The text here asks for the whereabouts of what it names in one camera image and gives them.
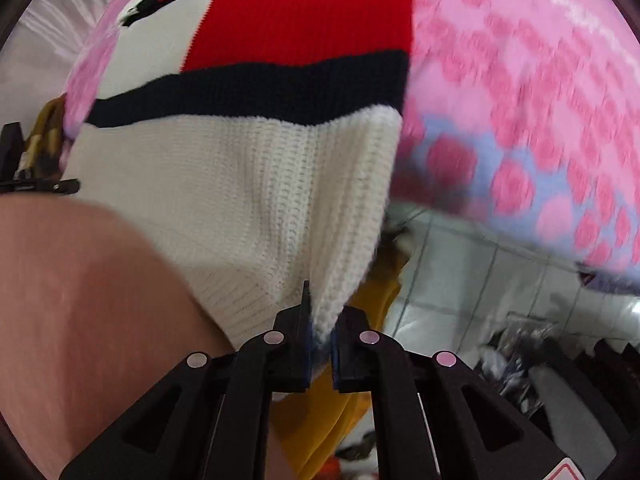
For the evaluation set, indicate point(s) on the mustard yellow garment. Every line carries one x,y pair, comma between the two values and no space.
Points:
320,435

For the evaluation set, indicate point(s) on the white red navy knit sweater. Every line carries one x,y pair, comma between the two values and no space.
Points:
240,200

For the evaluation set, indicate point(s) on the grey cloth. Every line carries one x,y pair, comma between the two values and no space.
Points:
570,410

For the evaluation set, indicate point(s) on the white bed sheet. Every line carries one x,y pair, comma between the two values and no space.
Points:
45,45

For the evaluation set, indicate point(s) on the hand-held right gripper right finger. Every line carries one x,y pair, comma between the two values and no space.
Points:
344,360

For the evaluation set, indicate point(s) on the person's left forearm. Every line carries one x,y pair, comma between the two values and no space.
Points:
85,320

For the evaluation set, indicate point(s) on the yellow patterned cloth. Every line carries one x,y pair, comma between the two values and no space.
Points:
45,135

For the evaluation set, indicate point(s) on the pink dotted fleece blanket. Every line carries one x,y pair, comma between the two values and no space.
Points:
505,110

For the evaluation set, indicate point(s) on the pile of dark clothes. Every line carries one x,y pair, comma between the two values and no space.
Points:
520,355

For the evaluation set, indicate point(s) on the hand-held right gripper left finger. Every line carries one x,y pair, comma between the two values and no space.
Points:
299,355

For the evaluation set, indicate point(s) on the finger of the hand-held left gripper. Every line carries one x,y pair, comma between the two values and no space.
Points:
30,186

